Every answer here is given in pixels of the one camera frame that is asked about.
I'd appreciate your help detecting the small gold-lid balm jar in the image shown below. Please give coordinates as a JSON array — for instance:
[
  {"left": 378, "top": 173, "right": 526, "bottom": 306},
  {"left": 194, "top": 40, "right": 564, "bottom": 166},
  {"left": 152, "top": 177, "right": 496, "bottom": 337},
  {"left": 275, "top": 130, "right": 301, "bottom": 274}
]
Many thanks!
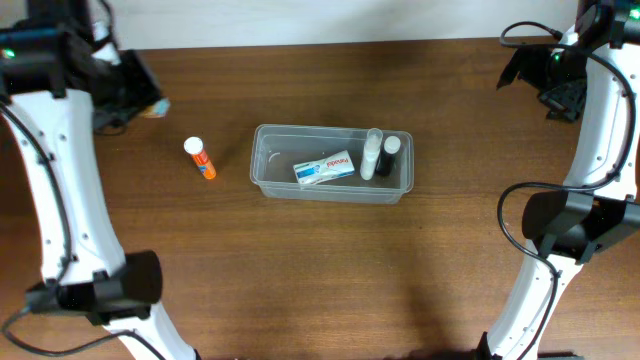
[{"left": 141, "top": 98, "right": 171, "bottom": 118}]

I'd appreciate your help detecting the orange tablet tube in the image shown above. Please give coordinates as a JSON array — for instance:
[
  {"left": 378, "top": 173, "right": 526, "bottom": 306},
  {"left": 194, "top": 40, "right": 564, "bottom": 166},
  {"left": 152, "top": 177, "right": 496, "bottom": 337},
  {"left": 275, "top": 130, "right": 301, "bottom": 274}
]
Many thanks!
[{"left": 183, "top": 136, "right": 217, "bottom": 180}]

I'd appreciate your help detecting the white spray bottle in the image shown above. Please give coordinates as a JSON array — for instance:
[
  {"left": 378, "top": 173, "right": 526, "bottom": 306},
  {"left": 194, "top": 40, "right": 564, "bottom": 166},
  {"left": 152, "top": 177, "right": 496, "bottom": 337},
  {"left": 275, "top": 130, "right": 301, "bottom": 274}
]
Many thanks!
[{"left": 360, "top": 128, "right": 383, "bottom": 181}]

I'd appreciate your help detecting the dark bottle white cap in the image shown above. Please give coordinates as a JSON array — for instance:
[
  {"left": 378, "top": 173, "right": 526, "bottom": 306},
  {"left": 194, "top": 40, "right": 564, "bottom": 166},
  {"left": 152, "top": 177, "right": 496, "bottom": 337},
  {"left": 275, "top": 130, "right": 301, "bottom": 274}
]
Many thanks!
[{"left": 375, "top": 136, "right": 401, "bottom": 176}]

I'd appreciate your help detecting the white blue medicine box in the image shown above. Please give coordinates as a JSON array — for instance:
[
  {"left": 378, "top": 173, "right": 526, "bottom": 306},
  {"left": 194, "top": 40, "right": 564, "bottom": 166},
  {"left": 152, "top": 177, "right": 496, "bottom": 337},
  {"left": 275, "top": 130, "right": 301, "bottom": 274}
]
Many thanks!
[{"left": 293, "top": 150, "right": 355, "bottom": 185}]

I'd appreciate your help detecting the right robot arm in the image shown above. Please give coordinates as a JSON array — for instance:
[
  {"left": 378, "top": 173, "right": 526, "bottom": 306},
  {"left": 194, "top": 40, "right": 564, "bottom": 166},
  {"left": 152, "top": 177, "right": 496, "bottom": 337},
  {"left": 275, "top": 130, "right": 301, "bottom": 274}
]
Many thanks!
[{"left": 473, "top": 0, "right": 639, "bottom": 359}]

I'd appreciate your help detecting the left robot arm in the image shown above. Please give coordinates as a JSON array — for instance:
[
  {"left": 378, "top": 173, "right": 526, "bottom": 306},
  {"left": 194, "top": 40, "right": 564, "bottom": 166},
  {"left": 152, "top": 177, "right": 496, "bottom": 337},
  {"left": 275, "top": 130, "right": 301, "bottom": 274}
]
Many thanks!
[{"left": 1, "top": 0, "right": 198, "bottom": 359}]

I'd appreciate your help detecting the clear plastic container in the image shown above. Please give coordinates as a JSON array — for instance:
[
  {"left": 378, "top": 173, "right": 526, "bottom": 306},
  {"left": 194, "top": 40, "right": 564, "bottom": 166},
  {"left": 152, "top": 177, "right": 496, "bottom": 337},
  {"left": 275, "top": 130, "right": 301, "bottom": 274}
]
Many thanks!
[{"left": 250, "top": 124, "right": 414, "bottom": 204}]

